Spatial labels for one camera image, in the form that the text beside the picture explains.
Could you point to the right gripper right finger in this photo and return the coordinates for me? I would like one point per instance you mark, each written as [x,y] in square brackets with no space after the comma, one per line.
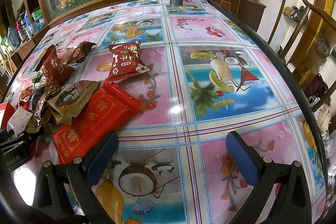
[292,203]

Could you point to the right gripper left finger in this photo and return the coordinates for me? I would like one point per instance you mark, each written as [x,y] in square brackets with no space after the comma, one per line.
[63,193]

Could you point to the beige brown snack packet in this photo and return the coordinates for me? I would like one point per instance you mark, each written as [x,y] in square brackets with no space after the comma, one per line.
[71,100]

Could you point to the dark red gold snack packet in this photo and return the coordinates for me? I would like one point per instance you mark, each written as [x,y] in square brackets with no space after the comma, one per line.
[50,66]

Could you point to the large red snack packet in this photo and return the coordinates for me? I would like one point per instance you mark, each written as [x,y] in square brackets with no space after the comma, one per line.
[108,109]

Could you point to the brown foil candy wrapper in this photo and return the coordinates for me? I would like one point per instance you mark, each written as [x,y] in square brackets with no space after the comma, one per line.
[78,54]

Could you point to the dark red jujube snack packet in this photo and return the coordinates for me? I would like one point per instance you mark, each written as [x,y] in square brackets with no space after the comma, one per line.
[126,61]

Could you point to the white red candy packet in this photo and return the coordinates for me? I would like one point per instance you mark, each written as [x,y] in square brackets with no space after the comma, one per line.
[18,121]

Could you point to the red white gift box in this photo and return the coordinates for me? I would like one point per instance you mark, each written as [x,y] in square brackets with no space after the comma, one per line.
[6,111]

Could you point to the wooden chair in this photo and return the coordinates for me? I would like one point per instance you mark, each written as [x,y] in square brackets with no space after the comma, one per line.
[311,53]

